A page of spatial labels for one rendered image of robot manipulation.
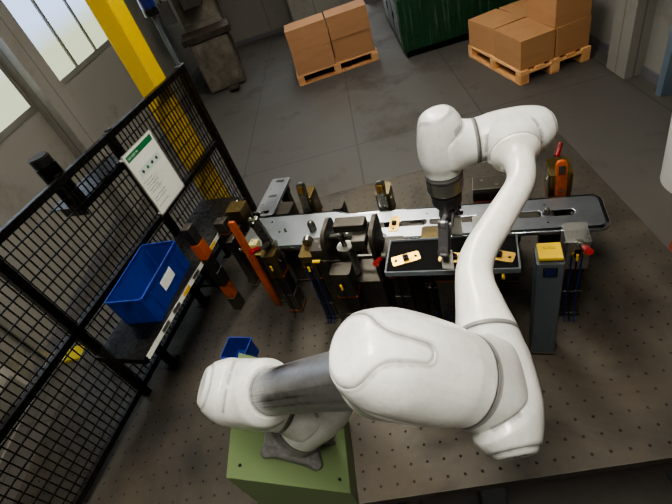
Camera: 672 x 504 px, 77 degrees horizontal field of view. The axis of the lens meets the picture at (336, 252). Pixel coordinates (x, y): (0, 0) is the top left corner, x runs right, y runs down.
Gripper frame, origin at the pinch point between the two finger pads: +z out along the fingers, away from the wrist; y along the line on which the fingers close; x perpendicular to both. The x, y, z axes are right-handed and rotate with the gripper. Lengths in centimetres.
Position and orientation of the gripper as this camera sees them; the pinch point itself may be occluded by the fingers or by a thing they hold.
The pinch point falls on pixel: (452, 247)
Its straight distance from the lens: 122.5
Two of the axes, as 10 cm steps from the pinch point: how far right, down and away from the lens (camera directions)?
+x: -9.0, -0.7, 4.4
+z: 2.7, 7.0, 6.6
